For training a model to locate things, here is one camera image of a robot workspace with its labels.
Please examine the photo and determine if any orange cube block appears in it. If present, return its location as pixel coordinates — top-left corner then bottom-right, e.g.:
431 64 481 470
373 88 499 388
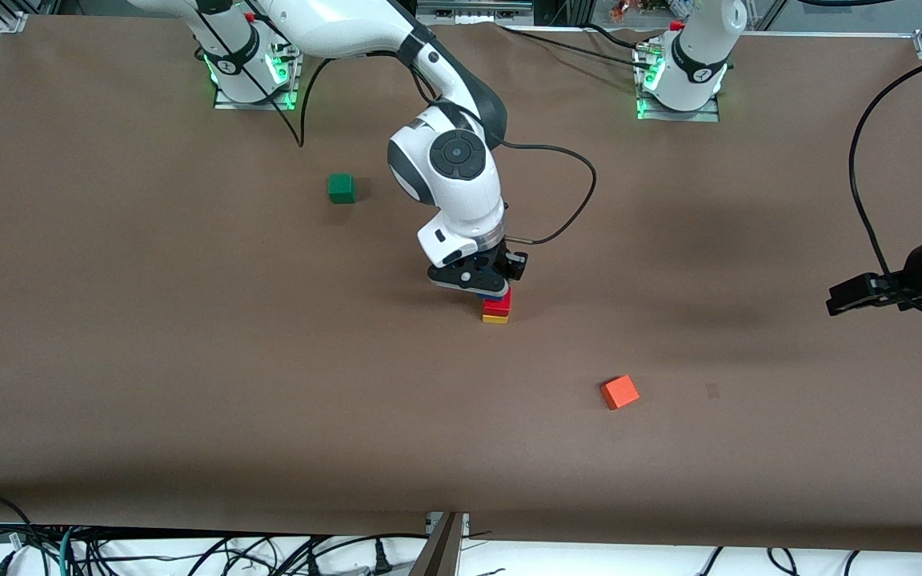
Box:
599 374 641 411

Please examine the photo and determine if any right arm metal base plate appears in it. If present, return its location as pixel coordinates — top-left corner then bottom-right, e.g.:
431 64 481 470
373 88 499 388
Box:
213 36 299 111

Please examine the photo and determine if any black table cable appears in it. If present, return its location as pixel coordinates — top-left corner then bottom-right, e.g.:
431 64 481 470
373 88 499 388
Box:
581 22 642 50
495 22 654 69

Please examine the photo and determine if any silver metal box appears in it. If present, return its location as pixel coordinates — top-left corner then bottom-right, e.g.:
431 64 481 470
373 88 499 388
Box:
419 0 534 25

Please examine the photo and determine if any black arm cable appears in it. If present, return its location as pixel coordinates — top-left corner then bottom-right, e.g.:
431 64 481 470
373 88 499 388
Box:
848 50 922 319
197 0 598 245

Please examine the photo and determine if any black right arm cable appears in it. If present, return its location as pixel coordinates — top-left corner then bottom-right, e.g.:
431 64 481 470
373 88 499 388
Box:
197 0 598 245

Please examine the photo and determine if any metal camera post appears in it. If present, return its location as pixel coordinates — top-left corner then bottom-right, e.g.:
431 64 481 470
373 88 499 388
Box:
409 510 471 576

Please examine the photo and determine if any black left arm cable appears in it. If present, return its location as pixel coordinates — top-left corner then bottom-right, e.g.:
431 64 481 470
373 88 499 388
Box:
848 50 922 319

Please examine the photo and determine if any brown table cover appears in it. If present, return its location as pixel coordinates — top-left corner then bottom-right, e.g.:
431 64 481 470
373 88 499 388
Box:
0 16 922 553

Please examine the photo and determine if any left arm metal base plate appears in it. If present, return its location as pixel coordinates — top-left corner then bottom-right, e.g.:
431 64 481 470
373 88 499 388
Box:
635 48 722 123

